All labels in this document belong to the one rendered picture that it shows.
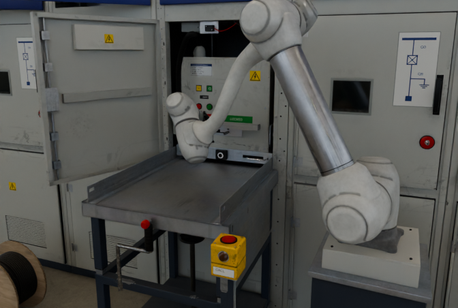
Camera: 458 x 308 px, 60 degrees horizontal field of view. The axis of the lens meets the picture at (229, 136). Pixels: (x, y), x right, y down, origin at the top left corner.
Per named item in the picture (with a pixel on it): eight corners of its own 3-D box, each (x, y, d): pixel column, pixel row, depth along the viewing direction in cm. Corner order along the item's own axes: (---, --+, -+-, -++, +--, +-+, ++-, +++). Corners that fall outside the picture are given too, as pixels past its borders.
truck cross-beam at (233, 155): (272, 165, 201) (272, 153, 199) (176, 155, 219) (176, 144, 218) (274, 162, 205) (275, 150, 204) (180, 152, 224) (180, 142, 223)
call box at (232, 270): (236, 282, 111) (236, 248, 109) (210, 276, 113) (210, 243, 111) (246, 267, 118) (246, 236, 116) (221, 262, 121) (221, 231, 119)
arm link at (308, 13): (269, 24, 143) (251, 21, 132) (310, -9, 133) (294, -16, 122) (287, 55, 141) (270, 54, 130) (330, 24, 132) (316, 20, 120)
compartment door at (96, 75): (43, 182, 181) (26, 12, 165) (159, 157, 224) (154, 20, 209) (50, 186, 176) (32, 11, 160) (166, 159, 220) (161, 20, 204)
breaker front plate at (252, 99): (266, 155, 201) (268, 58, 191) (180, 147, 218) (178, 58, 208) (267, 155, 202) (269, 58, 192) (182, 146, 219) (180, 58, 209)
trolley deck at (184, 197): (229, 242, 136) (229, 225, 135) (82, 215, 157) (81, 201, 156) (277, 182, 198) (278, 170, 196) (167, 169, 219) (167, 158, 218)
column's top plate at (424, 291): (426, 249, 143) (427, 244, 143) (431, 304, 112) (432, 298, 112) (328, 231, 157) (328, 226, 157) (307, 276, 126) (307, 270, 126)
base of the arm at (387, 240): (405, 228, 140) (407, 213, 139) (396, 254, 121) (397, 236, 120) (353, 219, 149) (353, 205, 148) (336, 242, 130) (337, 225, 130)
